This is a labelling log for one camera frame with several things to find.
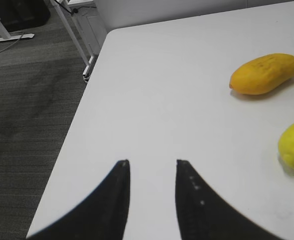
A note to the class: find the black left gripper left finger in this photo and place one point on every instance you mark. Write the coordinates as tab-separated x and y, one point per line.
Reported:
102	215

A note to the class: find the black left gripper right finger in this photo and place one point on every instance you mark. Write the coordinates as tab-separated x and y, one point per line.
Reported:
203	215

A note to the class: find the orange yellow mango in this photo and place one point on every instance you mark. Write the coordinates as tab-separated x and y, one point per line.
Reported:
262	75

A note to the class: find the white cabinet panel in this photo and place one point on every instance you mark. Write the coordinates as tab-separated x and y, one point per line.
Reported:
93	30

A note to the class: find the white desk foot left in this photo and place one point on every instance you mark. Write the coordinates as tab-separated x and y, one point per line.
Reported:
6	36

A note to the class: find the black box under desk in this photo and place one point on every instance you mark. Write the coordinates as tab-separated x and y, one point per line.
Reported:
23	14

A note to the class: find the white desk leg frame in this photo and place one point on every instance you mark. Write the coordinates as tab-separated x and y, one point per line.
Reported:
60	6

